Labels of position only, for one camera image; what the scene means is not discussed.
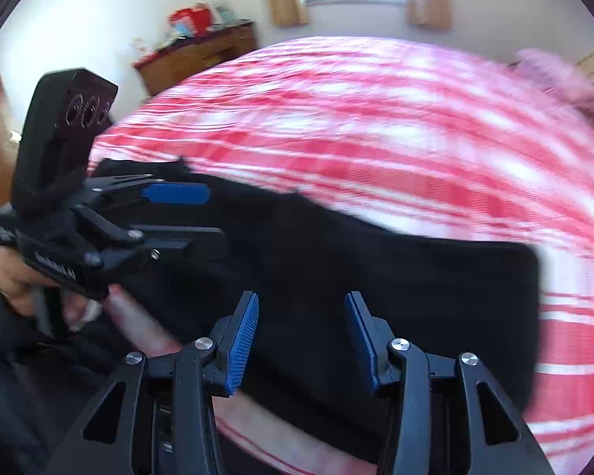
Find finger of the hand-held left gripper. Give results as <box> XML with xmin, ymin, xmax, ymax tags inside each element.
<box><xmin>76</xmin><ymin>207</ymin><xmax>225</xmax><ymax>262</ymax></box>
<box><xmin>82</xmin><ymin>172</ymin><xmax>212</xmax><ymax>209</ymax></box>

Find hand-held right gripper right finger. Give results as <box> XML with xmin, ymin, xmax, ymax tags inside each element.
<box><xmin>343</xmin><ymin>290</ymin><xmax>556</xmax><ymax>475</ymax></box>

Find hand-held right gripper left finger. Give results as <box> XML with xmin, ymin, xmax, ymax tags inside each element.
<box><xmin>44</xmin><ymin>290</ymin><xmax>261</xmax><ymax>475</ymax></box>

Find black pants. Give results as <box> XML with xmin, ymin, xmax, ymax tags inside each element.
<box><xmin>86</xmin><ymin>157</ymin><xmax>544</xmax><ymax>462</ymax></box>

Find person's left forearm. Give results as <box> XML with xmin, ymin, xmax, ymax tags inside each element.
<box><xmin>0</xmin><ymin>246</ymin><xmax>129</xmax><ymax>475</ymax></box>

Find person's left hand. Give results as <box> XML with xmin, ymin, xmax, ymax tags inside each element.
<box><xmin>0</xmin><ymin>249</ymin><xmax>105</xmax><ymax>330</ymax></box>

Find brown wooden desk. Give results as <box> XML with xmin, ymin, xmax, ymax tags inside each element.
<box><xmin>133</xmin><ymin>19</ymin><xmax>258</xmax><ymax>98</ymax></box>

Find red gift bag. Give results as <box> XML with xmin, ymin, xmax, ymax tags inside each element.
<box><xmin>167</xmin><ymin>3</ymin><xmax>215</xmax><ymax>36</ymax></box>

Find red plaid bed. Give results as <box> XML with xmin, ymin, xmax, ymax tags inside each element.
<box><xmin>91</xmin><ymin>36</ymin><xmax>594</xmax><ymax>475</ymax></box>

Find folded pink quilt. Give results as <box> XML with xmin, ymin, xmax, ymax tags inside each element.
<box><xmin>511</xmin><ymin>47</ymin><xmax>594</xmax><ymax>127</ymax></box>

